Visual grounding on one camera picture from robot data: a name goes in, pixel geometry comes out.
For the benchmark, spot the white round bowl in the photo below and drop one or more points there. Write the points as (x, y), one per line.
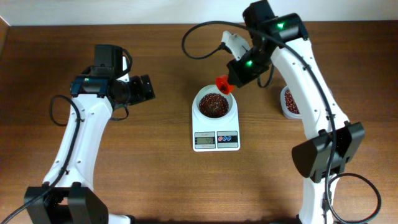
(213, 89)

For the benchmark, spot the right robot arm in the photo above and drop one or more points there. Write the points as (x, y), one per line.
(332, 140)

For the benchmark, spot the white digital kitchen scale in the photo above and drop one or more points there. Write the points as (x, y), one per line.
(216, 136)

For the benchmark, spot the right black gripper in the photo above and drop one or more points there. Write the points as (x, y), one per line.
(234, 78)

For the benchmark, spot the orange plastic measuring scoop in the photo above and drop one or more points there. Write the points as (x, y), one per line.
(222, 85)

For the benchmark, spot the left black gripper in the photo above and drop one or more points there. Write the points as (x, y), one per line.
(147, 87)

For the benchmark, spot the clear plastic food container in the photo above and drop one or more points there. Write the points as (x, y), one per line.
(285, 111)

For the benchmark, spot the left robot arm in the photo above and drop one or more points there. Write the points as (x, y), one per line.
(67, 193)

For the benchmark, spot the red beans in bowl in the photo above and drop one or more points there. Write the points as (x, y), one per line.
(213, 105)

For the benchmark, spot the red adzuki beans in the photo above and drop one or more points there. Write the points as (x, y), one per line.
(290, 103)

